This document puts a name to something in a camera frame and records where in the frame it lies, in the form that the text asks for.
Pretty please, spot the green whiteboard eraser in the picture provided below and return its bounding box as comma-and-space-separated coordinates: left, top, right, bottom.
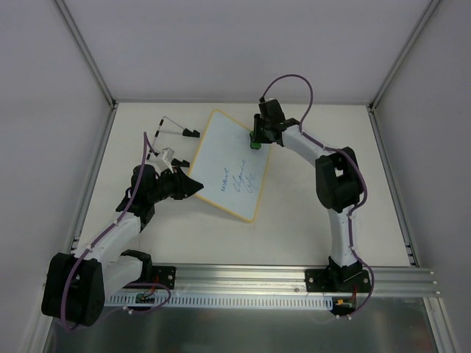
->
249, 131, 261, 150

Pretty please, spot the yellow framed whiteboard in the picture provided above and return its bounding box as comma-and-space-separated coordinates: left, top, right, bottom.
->
189, 110, 270, 223

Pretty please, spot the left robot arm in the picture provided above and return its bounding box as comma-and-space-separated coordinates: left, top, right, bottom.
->
41, 164, 204, 327

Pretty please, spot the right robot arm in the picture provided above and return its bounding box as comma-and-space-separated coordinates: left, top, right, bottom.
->
250, 113, 367, 292

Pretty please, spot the whiteboard wire stand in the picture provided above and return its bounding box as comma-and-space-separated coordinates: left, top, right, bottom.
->
146, 116, 201, 161

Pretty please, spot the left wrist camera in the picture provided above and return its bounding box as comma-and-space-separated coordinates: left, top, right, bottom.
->
155, 148, 174, 174

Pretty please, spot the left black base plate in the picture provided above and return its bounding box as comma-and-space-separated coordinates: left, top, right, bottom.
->
125, 265, 177, 290

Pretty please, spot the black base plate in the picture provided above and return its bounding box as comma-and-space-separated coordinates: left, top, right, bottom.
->
125, 265, 177, 290
304, 268, 372, 293

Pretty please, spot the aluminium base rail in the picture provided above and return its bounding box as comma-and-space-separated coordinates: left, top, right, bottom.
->
43, 261, 441, 297

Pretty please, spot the white slotted cable duct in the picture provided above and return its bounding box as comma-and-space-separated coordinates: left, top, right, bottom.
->
105, 291, 333, 311

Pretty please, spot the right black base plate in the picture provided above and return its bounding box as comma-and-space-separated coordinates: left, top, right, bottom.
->
304, 268, 372, 293

